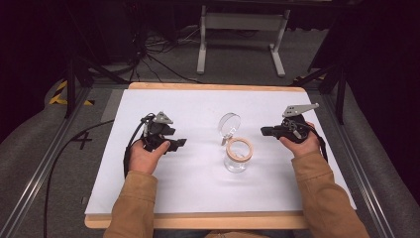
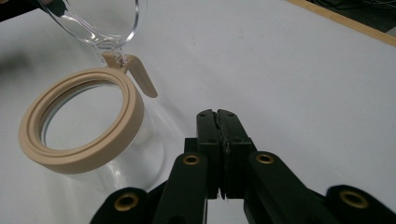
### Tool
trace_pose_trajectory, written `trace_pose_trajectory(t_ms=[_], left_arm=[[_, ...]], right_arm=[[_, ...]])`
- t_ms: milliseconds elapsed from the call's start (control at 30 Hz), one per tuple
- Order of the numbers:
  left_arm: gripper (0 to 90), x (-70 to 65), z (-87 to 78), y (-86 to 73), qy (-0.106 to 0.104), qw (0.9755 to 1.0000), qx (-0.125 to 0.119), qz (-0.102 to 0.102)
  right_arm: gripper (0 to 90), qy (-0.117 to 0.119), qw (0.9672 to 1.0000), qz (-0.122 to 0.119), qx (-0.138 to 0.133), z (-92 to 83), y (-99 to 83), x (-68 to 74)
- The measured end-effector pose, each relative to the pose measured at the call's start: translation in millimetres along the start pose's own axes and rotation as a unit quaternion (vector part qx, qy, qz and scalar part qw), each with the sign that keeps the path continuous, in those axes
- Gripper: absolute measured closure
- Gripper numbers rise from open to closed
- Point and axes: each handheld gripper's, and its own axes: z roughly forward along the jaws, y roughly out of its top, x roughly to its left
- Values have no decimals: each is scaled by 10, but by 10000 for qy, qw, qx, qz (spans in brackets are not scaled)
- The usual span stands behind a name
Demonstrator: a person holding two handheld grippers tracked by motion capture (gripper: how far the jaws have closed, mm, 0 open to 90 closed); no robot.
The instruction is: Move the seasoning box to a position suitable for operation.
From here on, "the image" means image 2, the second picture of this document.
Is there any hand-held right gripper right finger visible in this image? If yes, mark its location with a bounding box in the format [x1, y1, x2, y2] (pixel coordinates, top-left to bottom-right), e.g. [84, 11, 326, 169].
[217, 108, 258, 201]

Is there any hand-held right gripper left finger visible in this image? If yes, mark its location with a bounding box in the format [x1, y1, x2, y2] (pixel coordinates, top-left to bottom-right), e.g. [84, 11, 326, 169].
[184, 108, 226, 201]

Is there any clear glass pitcher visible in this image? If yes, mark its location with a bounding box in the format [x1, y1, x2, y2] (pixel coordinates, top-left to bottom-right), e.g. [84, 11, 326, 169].
[36, 0, 140, 50]

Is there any clear jar with beige rim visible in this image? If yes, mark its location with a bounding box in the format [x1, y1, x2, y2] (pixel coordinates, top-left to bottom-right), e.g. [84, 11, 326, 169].
[18, 51, 167, 194]

